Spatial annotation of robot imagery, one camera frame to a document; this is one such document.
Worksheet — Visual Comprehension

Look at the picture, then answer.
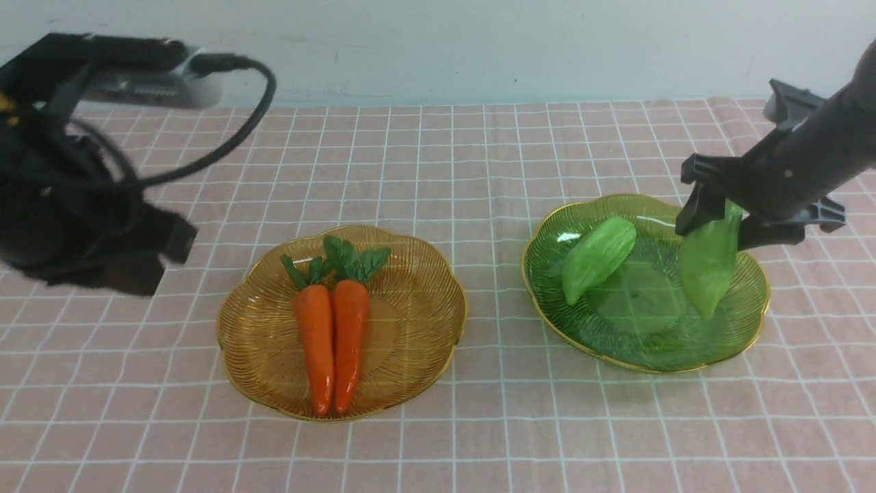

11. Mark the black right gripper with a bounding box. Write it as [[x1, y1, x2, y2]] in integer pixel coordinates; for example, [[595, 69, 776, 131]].
[[675, 130, 847, 251]]

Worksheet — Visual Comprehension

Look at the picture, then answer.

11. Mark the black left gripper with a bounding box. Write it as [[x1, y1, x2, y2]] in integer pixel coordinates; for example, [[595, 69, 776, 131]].
[[1, 137, 198, 296]]

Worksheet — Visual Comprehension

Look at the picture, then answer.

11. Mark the green plastic pepper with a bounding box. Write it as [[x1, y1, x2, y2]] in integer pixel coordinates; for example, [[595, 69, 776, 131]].
[[561, 216, 637, 306], [678, 200, 744, 320]]

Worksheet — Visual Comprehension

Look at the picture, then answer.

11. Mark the orange plastic carrot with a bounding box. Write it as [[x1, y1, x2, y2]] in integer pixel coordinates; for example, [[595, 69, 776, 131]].
[[281, 255, 335, 418], [323, 235, 391, 414]]

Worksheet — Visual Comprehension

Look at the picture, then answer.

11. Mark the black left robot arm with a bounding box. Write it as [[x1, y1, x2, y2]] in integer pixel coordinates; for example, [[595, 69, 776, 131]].
[[1, 126, 198, 297]]

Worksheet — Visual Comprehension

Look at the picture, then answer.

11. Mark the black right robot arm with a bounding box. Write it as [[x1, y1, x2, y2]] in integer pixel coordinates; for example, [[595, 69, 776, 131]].
[[675, 44, 875, 251]]

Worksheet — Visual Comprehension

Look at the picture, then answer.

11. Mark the green glass plate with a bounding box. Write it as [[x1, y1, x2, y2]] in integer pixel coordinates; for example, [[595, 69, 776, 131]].
[[521, 194, 771, 372]]

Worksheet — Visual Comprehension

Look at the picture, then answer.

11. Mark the pink checkered tablecloth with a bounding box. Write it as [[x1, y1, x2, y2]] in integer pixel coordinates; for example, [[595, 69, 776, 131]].
[[1, 98, 875, 492]]

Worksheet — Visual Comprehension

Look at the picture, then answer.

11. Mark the amber glass plate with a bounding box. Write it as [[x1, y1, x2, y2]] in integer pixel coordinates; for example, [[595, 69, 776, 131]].
[[216, 225, 468, 422]]

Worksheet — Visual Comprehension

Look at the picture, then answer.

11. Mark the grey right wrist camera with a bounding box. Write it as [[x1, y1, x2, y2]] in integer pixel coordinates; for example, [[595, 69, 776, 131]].
[[762, 79, 826, 131]]

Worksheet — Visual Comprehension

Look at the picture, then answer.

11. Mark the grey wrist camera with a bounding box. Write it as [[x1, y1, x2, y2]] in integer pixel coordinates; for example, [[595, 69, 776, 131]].
[[762, 79, 826, 131], [0, 33, 227, 124]]

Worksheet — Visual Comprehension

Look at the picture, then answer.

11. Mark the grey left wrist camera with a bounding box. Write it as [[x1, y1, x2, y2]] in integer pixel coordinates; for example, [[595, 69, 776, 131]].
[[0, 33, 227, 124]]

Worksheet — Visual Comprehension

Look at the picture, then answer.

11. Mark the black left camera cable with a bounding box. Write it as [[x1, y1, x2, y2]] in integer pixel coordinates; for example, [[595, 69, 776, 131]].
[[68, 53, 277, 192]]

